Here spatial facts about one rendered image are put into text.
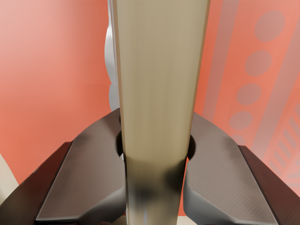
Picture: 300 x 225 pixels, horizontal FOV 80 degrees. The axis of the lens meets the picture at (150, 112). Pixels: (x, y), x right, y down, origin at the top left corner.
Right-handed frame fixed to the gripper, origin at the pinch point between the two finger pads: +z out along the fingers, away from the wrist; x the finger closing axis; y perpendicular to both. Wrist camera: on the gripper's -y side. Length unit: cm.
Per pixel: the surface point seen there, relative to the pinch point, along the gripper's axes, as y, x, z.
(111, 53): -3.0, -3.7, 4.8
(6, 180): 13.2, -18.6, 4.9
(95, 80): -0.5, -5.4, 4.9
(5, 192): 15.6, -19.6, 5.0
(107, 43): -3.8, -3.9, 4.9
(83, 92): 0.8, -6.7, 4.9
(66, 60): -2.3, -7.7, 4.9
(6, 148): 7.9, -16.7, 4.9
